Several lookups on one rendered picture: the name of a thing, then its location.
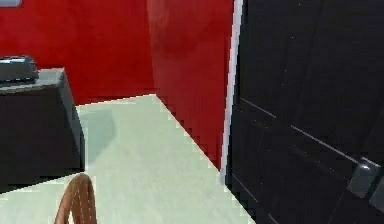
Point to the grey toaster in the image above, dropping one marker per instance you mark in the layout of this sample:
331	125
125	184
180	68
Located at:
16	69

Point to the black room door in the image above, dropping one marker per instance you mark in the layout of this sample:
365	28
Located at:
300	100

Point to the black kitchen counter cabinet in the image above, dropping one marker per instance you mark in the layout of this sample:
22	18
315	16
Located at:
36	133

